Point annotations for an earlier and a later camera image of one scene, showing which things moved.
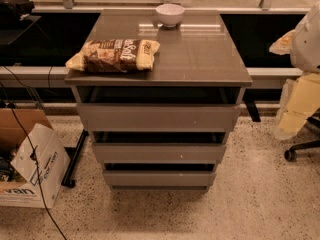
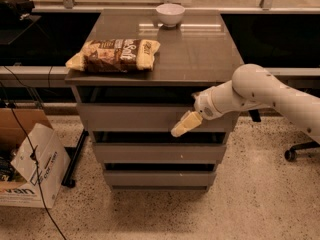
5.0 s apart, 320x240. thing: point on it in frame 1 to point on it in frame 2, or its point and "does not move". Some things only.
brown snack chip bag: x=114 y=56 does not move
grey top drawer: x=155 y=117 does not move
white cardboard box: x=33 y=161 does not move
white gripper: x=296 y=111 to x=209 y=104
